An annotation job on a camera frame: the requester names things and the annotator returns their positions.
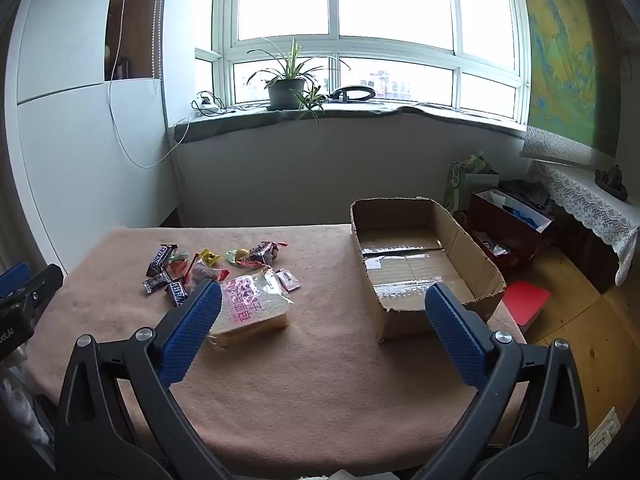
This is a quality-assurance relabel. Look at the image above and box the white lace cloth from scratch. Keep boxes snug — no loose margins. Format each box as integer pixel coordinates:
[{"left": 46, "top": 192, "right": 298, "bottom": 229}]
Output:
[{"left": 532, "top": 160, "right": 640, "bottom": 287}]

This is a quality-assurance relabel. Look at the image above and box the large red box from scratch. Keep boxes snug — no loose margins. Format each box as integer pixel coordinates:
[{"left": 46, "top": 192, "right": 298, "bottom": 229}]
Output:
[{"left": 467, "top": 187, "right": 553, "bottom": 261}]

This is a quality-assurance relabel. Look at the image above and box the white cable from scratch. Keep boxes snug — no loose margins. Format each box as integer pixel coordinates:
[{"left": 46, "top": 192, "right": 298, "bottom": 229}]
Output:
[{"left": 107, "top": 0, "right": 191, "bottom": 168}]

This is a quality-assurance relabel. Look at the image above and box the landscape scroll painting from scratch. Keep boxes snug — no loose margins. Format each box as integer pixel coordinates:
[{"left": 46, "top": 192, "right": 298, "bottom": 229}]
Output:
[{"left": 517, "top": 0, "right": 621, "bottom": 168}]

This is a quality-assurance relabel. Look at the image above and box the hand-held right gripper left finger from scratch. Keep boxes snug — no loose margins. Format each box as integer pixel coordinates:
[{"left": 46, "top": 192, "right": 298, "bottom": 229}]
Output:
[{"left": 56, "top": 280, "right": 236, "bottom": 480}]

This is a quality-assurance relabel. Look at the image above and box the black cable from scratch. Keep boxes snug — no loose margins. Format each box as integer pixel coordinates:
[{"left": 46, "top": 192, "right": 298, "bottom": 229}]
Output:
[{"left": 192, "top": 91, "right": 268, "bottom": 113}]

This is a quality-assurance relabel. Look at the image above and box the green gift bag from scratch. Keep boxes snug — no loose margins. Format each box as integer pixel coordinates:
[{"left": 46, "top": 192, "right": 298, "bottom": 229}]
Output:
[{"left": 444, "top": 152, "right": 501, "bottom": 213}]

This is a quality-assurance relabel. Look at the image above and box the white cabinet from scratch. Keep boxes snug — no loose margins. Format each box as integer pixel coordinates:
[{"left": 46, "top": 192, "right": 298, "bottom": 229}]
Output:
[{"left": 5, "top": 0, "right": 180, "bottom": 273}]

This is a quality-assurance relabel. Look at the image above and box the black ring light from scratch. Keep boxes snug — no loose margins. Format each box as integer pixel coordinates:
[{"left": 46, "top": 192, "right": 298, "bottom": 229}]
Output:
[{"left": 330, "top": 85, "right": 376, "bottom": 104}]

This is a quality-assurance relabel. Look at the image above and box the cardboard box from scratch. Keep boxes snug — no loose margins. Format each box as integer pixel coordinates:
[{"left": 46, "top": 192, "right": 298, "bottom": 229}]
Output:
[{"left": 349, "top": 196, "right": 507, "bottom": 343}]

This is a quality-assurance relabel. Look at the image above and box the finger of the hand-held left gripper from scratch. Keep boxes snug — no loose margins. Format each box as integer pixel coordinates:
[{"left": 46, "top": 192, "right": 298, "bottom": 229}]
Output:
[
  {"left": 0, "top": 261, "right": 30, "bottom": 303},
  {"left": 0, "top": 263, "right": 64, "bottom": 313}
]

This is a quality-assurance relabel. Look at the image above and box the bagged sliced bread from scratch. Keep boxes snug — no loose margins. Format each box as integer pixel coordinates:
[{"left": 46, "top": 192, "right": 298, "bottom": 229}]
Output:
[{"left": 207, "top": 267, "right": 296, "bottom": 351}]

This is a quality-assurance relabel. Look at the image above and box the small pink packet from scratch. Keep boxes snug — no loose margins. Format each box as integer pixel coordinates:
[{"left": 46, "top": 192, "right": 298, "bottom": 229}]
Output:
[{"left": 274, "top": 268, "right": 302, "bottom": 292}]

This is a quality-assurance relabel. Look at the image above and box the dark figurine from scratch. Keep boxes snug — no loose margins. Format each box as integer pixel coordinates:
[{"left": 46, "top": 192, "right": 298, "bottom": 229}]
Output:
[{"left": 594, "top": 165, "right": 628, "bottom": 201}]

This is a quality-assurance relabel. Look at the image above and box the white printed card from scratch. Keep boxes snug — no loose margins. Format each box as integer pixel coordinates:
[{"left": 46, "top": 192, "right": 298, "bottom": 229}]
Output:
[{"left": 589, "top": 407, "right": 622, "bottom": 463}]

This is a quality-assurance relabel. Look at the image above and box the potted green plant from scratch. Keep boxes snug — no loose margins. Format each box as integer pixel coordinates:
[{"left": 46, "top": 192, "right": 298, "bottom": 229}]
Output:
[{"left": 247, "top": 37, "right": 353, "bottom": 126}]

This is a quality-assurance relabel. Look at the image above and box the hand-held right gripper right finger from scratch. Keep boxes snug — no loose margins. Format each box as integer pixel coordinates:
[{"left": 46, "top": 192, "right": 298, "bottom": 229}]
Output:
[{"left": 410, "top": 282, "right": 591, "bottom": 480}]

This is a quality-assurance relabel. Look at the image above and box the white framed window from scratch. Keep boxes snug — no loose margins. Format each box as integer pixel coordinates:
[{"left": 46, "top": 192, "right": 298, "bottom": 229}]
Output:
[{"left": 195, "top": 0, "right": 531, "bottom": 126}]

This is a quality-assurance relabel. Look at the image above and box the small red box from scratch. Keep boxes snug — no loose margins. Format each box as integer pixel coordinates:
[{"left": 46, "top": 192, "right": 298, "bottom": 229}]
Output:
[{"left": 472, "top": 230, "right": 521, "bottom": 276}]

